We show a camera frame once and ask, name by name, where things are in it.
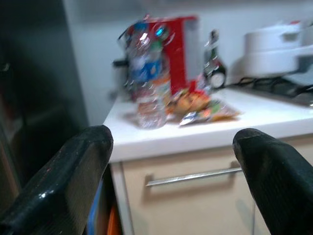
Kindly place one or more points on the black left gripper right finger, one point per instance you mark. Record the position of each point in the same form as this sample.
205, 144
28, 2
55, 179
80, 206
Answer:
281, 191

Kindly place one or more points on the blue plastic item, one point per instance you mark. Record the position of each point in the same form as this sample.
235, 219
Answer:
94, 215

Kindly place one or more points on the red coffee machine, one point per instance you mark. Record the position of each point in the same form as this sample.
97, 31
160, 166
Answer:
179, 54

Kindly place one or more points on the white kitchen appliance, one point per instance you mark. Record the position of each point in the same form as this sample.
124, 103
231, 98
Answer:
266, 49

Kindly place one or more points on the clear plastic bottle blue cap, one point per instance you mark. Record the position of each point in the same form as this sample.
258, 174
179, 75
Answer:
149, 73

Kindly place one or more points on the white topped cabinet with drawer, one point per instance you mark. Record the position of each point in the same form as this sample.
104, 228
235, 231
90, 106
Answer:
195, 210

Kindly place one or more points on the dark glossy bottle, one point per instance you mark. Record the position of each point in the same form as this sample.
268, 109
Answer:
215, 63

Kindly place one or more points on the small silver blue packet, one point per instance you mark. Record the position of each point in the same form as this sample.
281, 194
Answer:
193, 118

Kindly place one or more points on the black gas stove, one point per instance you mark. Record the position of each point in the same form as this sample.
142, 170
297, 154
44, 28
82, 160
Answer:
269, 84

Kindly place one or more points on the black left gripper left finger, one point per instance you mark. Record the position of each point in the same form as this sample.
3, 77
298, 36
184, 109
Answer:
53, 195

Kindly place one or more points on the orange snack packet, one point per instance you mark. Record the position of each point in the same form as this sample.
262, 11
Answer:
195, 105

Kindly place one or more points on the orange plastic item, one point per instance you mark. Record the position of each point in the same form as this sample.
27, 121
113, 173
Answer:
113, 222

